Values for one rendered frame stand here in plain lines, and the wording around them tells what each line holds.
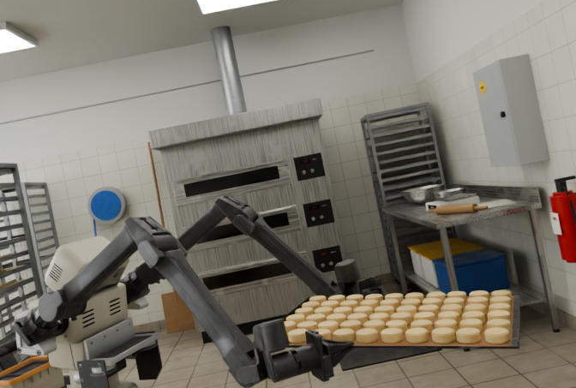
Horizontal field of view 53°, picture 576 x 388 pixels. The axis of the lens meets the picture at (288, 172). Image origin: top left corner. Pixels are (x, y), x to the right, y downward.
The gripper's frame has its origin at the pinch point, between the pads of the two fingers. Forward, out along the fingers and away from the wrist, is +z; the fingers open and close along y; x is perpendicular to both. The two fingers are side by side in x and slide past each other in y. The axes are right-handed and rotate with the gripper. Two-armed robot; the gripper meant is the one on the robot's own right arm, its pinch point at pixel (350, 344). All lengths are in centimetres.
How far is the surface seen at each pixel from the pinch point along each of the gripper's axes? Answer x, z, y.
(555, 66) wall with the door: 137, 229, 73
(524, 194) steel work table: 195, 247, -7
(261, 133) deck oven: 389, 133, 72
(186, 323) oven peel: 490, 55, -108
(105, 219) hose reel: 533, -5, 11
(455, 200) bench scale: 238, 222, -7
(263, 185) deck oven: 387, 126, 24
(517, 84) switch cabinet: 169, 229, 68
